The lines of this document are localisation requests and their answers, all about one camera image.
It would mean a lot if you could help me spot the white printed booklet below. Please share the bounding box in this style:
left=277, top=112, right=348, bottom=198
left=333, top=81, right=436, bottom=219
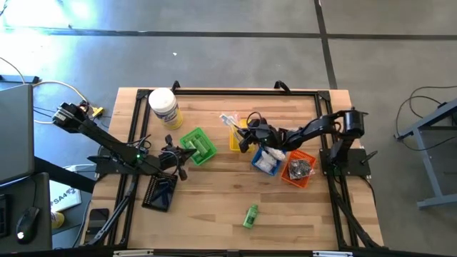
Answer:
left=49, top=179, right=82, bottom=213

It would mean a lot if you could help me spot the grey laptop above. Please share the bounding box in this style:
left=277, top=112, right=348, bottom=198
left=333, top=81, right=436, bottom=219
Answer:
left=0, top=84, right=36, bottom=185

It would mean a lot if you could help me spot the black computer mouse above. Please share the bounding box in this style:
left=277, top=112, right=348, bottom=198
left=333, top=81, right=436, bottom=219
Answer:
left=15, top=206, right=41, bottom=246

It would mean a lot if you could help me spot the silver metal bracket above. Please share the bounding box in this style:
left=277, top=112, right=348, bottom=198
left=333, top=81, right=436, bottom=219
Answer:
left=313, top=251, right=354, bottom=257
left=113, top=249, right=154, bottom=257

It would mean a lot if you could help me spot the yellow plastic basket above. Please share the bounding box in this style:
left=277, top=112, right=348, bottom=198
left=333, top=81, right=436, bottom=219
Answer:
left=228, top=119, right=256, bottom=153

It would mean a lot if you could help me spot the black phone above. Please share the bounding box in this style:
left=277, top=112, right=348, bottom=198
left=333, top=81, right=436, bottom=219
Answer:
left=86, top=208, right=111, bottom=235

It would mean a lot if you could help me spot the Lysol wipes canister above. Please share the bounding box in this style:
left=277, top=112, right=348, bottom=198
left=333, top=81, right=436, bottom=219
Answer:
left=148, top=87, right=184, bottom=131

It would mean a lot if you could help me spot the small yellow object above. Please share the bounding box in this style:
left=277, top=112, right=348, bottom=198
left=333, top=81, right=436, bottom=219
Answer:
left=51, top=211, right=66, bottom=230

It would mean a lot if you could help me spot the white cotton bag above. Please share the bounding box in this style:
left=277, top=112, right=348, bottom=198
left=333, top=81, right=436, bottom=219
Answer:
left=255, top=155, right=278, bottom=172

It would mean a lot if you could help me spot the black plastic basket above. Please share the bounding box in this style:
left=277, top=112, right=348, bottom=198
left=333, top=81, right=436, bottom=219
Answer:
left=141, top=172, right=179, bottom=213

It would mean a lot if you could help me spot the green plastic basket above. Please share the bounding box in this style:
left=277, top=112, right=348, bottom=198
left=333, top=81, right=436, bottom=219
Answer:
left=179, top=127, right=219, bottom=166

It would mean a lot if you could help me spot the black desk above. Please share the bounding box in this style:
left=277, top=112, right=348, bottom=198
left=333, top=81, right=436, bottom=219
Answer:
left=0, top=156, right=97, bottom=253

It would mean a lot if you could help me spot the yellow cable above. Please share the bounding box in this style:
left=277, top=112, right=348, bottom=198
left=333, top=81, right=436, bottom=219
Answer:
left=34, top=80, right=105, bottom=125

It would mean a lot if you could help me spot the blue plastic basket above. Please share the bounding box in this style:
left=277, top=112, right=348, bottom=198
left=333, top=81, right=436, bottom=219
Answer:
left=251, top=146, right=286, bottom=176

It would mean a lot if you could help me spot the blue white toothbrush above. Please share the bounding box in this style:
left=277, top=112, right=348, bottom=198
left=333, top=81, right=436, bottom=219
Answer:
left=219, top=113, right=241, bottom=126

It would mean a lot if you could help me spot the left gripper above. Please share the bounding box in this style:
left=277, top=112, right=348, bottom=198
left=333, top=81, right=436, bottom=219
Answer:
left=155, top=134, right=197, bottom=182

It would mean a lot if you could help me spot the black keyboard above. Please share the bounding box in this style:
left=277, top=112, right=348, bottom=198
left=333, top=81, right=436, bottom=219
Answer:
left=0, top=194, right=11, bottom=239

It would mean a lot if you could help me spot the grey table frame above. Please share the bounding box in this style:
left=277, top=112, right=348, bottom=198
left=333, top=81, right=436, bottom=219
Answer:
left=394, top=98, right=457, bottom=211

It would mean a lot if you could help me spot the black floor cable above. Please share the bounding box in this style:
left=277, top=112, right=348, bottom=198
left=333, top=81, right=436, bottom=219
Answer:
left=394, top=84, right=457, bottom=153

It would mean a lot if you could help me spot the black aluminium table frame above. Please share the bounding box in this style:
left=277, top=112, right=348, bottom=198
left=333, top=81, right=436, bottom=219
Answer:
left=81, top=80, right=385, bottom=251

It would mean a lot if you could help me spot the orange plastic basket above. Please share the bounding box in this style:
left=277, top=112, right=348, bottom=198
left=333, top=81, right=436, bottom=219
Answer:
left=280, top=148, right=318, bottom=189

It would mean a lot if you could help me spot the white power strip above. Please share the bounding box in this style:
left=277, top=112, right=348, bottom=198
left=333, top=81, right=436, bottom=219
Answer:
left=64, top=163, right=96, bottom=173

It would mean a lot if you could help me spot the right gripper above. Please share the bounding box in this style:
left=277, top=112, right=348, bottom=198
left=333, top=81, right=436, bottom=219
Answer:
left=236, top=123, right=285, bottom=153

